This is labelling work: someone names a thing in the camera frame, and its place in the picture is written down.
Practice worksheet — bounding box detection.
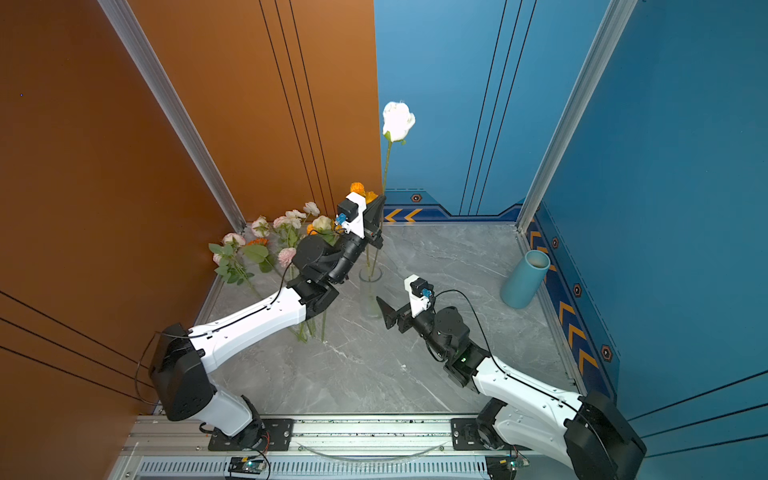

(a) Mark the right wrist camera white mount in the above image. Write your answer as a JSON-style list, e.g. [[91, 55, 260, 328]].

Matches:
[[404, 274, 435, 319]]

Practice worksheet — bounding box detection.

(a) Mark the white rose stem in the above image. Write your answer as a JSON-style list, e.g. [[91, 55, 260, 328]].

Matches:
[[368, 100, 417, 280]]

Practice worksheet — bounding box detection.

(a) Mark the left circuit board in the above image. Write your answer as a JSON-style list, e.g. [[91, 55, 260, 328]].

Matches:
[[226, 456, 269, 479]]

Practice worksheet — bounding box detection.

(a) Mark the pale pink flower spray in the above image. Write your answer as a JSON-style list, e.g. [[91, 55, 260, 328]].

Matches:
[[249, 201, 320, 244]]

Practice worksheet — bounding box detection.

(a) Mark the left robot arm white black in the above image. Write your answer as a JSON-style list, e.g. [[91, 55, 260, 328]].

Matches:
[[148, 192, 386, 451]]

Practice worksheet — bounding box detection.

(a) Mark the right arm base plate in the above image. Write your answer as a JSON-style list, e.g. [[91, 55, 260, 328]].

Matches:
[[449, 418, 512, 451]]

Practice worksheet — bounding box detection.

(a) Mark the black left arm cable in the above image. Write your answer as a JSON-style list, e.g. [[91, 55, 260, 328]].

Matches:
[[133, 332, 163, 406]]

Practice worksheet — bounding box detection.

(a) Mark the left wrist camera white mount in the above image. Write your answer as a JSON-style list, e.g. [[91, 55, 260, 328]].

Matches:
[[336, 192, 367, 238]]

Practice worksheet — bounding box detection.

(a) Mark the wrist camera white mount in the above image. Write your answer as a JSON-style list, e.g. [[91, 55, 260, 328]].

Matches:
[[404, 274, 435, 319], [336, 192, 367, 238]]

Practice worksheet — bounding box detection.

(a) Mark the right circuit board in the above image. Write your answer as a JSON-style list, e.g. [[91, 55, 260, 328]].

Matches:
[[485, 456, 530, 480]]

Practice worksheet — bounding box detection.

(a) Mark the aluminium corner post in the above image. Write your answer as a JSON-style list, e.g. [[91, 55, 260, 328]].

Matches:
[[516, 0, 637, 234], [98, 0, 246, 233]]

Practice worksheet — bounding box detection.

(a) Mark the pink rose branch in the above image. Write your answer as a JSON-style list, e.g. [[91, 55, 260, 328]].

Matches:
[[208, 233, 255, 291]]

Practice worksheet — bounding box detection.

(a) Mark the teal cylinder vase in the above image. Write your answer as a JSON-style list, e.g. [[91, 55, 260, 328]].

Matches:
[[500, 250, 551, 309]]

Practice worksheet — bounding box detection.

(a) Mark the left aluminium corner post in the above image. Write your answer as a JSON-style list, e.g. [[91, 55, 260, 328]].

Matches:
[[98, 0, 246, 233]]

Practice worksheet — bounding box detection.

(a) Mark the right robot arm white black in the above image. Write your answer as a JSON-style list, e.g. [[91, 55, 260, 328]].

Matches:
[[377, 299, 647, 479]]

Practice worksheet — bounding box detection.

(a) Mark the right aluminium corner post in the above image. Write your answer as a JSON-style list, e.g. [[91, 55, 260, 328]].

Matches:
[[516, 0, 637, 234]]

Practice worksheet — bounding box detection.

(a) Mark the aluminium front rail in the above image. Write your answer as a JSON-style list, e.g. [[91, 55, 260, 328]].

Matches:
[[119, 414, 485, 457]]

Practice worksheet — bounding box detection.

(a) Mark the clear ribbed glass vase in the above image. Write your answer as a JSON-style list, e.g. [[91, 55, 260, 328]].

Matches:
[[358, 267, 382, 319]]

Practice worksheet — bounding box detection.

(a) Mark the cream rose stem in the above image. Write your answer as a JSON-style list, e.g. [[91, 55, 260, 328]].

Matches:
[[307, 215, 335, 243]]

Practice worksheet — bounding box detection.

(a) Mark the pink carnation flower stem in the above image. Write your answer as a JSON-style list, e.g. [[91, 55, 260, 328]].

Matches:
[[277, 247, 328, 344]]

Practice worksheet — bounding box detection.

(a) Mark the small orange flower sprig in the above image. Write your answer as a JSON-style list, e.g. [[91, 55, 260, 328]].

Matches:
[[349, 182, 380, 283]]

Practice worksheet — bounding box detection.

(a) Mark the circuit board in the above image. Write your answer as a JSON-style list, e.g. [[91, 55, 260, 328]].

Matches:
[[485, 456, 530, 480], [226, 456, 269, 479]]

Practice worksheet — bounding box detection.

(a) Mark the large orange rose stem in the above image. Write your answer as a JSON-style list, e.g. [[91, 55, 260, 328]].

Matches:
[[241, 238, 270, 264]]

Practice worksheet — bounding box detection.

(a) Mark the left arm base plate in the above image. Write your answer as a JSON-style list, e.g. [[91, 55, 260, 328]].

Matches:
[[208, 418, 295, 453]]

